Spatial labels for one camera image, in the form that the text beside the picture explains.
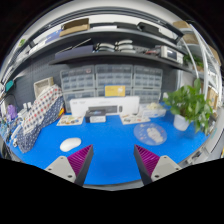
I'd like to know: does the white computer mouse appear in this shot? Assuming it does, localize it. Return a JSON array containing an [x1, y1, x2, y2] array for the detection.
[[59, 137, 82, 153]]

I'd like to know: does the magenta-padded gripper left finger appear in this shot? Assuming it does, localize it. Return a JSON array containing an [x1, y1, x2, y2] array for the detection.
[[44, 144, 95, 187]]

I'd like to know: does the dark wall shelf unit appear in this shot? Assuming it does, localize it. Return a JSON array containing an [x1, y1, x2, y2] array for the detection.
[[0, 16, 194, 84]]

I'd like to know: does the yellow cardboard box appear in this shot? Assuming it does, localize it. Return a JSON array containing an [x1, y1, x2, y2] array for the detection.
[[104, 85, 127, 98]]

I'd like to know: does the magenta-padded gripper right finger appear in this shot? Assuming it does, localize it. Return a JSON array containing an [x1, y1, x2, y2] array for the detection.
[[133, 144, 183, 186]]

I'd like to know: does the red blue checked cloth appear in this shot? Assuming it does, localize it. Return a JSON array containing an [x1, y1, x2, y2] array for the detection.
[[22, 84, 64, 136]]

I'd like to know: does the white metal rack shelf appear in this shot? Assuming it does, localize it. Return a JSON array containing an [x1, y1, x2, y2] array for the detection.
[[173, 19, 223, 111]]

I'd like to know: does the purple plastic object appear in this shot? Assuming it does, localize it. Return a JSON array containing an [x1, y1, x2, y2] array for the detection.
[[6, 104, 18, 121]]

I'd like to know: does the printed sticker sheet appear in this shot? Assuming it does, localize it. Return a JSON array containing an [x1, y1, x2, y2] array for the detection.
[[119, 113, 152, 126], [56, 114, 85, 127]]

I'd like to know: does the green potted plant white pot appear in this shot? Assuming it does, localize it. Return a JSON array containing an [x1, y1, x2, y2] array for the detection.
[[162, 78, 214, 134]]

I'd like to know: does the long white keyboard box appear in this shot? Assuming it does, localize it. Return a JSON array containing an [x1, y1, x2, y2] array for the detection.
[[69, 95, 140, 118]]

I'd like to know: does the white plastic basket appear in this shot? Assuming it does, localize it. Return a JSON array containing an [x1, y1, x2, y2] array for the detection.
[[33, 76, 55, 99]]

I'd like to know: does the navy polka dot cloth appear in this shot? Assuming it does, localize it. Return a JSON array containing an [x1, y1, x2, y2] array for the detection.
[[16, 96, 65, 154]]

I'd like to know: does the small dark cardboard box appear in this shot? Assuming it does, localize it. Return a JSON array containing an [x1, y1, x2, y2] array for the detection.
[[84, 108, 108, 124]]

